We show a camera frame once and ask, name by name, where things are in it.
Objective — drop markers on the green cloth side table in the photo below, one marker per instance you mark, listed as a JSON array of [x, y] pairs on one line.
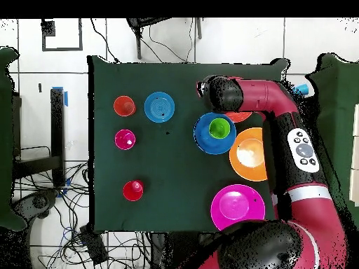
[[342, 112], [7, 140]]

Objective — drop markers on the white box stack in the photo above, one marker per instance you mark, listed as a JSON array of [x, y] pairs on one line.
[[355, 154]]

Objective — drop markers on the small ringed blue bowl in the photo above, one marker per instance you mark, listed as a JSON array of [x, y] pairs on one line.
[[157, 108]]

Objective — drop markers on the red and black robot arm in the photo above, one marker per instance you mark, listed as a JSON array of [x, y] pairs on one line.
[[308, 210]]

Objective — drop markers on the large smooth blue bowl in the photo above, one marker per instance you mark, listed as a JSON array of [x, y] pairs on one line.
[[204, 140]]

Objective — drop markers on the red plastic cup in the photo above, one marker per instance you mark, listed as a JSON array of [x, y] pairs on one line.
[[130, 193]]

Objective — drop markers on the orange plastic cup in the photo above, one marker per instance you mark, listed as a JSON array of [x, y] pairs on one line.
[[120, 103]]

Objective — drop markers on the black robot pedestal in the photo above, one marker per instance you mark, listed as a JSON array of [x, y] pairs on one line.
[[179, 249]]

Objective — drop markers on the blue plastic cup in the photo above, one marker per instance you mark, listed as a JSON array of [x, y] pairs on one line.
[[302, 88]]

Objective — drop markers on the large pink plastic bowl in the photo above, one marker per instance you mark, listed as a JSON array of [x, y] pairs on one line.
[[238, 207]]

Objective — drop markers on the dark green tablecloth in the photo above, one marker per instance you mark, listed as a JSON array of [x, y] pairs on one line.
[[168, 78]]

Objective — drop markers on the black camera tripod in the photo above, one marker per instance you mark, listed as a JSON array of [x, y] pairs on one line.
[[138, 42]]

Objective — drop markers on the green plastic cup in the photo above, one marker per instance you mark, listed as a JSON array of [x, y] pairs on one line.
[[219, 128]]

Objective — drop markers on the magenta plastic cup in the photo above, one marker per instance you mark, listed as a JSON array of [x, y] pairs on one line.
[[122, 137]]

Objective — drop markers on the black table frame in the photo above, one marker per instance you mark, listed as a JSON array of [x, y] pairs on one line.
[[57, 126]]

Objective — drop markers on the orange-red plastic bowl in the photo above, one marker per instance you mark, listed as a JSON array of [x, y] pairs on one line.
[[238, 116]]

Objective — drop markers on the black power strip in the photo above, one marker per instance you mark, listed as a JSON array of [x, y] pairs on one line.
[[94, 246]]

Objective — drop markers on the large yellow-orange plastic bowl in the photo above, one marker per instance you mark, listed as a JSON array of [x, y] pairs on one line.
[[246, 157]]

